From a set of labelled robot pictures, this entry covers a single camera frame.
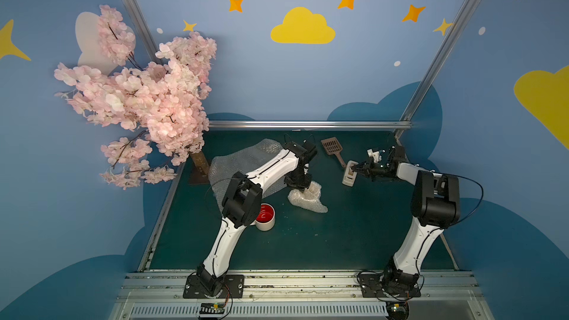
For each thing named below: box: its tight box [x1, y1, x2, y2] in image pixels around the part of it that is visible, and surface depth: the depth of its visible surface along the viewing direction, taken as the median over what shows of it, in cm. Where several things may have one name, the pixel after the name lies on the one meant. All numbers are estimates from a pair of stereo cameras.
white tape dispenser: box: [341, 160, 359, 187], surface depth 103 cm
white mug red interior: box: [249, 202, 276, 232], surface depth 87 cm
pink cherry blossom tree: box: [54, 4, 218, 190], surface depth 65 cm
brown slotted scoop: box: [320, 137, 346, 169], surface depth 118 cm
